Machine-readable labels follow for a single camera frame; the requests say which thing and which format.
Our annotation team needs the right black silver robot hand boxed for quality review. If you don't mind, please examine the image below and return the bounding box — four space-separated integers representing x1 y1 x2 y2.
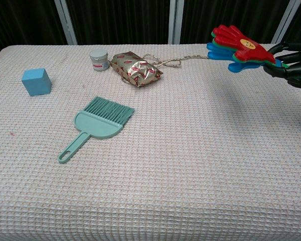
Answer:
263 41 301 90

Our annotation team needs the red blue green hand clapper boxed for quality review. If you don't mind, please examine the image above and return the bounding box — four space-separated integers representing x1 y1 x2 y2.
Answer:
206 24 301 83

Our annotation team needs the teal plastic hand brush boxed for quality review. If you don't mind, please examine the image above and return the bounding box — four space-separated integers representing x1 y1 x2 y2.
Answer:
57 96 135 164

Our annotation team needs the gold foil snack bag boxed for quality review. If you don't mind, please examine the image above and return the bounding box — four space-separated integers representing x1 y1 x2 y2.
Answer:
109 51 164 88

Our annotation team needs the beige waffle tablecloth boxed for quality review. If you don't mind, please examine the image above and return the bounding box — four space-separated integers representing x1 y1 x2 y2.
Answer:
0 44 301 241

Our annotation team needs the dark pleated curtain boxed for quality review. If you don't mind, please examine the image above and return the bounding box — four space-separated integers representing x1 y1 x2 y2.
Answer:
0 0 301 60

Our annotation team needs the small white plastic jar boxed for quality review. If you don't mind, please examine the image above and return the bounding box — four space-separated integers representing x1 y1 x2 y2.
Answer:
89 49 109 72

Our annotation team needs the blue cube block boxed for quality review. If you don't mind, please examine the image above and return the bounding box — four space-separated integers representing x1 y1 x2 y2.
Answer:
21 68 52 97

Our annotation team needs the white metal frame post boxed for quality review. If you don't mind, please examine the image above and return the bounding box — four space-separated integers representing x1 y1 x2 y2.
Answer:
271 0 301 44
168 0 185 45
54 0 78 46

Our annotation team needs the braided beige rope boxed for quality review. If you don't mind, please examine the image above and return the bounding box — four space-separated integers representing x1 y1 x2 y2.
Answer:
142 53 209 69

